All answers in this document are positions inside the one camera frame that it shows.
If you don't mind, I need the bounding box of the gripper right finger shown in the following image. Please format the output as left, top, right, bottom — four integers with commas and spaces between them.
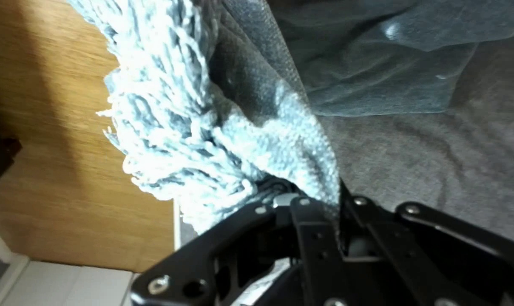
339, 182, 514, 306

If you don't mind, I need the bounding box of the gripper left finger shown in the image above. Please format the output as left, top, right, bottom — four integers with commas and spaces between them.
130, 176, 360, 306

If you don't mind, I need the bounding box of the blue fringed blanket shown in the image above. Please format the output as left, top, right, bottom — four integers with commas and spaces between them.
65, 0, 514, 237

